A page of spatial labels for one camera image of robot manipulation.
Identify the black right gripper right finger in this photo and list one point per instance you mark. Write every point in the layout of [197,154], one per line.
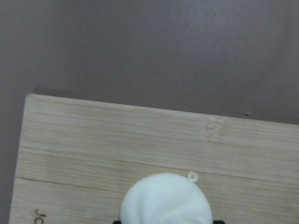
[218,222]

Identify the white steamed bun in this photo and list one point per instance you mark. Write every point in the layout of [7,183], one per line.
[166,199]

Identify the bamboo cutting board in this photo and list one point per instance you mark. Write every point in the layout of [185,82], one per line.
[77,159]

